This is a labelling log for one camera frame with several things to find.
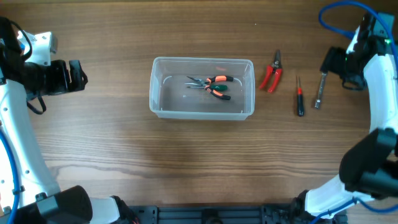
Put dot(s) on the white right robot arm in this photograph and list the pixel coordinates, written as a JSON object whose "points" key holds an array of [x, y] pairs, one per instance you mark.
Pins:
{"points": [[368, 171]]}

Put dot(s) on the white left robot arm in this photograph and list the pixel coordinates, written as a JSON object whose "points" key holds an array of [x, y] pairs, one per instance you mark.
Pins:
{"points": [[29, 191]]}

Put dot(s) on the red handled snips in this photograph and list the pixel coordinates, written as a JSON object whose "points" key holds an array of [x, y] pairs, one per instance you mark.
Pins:
{"points": [[274, 69]]}

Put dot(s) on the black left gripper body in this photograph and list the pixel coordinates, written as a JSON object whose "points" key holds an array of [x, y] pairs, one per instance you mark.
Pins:
{"points": [[56, 78]]}

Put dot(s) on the black red screwdriver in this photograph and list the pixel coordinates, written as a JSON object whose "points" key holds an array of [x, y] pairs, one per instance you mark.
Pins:
{"points": [[300, 105]]}

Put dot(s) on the clear plastic container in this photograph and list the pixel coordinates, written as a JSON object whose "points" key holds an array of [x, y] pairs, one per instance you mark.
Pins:
{"points": [[175, 94]]}

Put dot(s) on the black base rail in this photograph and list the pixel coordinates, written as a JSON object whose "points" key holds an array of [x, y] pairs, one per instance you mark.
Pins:
{"points": [[264, 214]]}

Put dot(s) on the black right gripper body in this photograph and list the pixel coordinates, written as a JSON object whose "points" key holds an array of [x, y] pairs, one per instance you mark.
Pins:
{"points": [[339, 63]]}

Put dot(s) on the orange black needle-nose pliers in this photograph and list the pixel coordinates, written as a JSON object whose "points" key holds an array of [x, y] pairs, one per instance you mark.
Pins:
{"points": [[214, 81]]}

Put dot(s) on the silver socket wrench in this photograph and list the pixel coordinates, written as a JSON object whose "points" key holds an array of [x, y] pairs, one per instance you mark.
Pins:
{"points": [[318, 100]]}

